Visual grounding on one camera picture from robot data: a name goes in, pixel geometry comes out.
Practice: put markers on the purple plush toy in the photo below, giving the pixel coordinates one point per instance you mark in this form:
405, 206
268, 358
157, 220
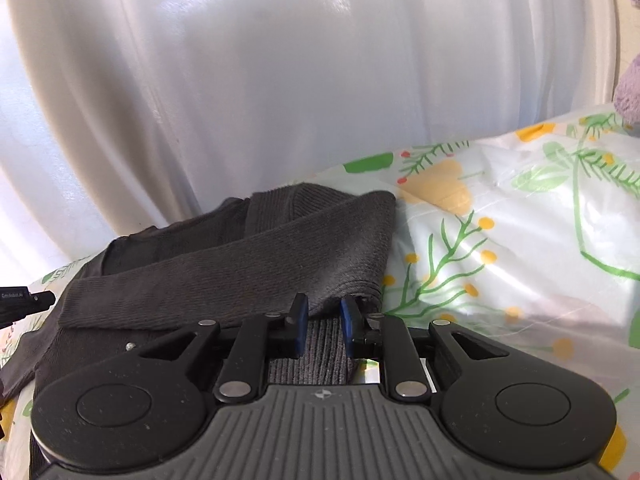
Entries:
629, 85

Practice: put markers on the dark grey knitted sweater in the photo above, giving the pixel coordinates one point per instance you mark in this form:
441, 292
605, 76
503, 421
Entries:
210, 270

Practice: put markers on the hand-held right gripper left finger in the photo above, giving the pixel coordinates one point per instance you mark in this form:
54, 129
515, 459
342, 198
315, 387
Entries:
299, 324

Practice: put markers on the white sheer curtain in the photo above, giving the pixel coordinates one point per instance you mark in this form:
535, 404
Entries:
280, 80

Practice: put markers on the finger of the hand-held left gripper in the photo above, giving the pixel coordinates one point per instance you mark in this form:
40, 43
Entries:
35, 301

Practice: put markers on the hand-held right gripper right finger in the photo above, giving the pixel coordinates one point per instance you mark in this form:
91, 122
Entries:
348, 323

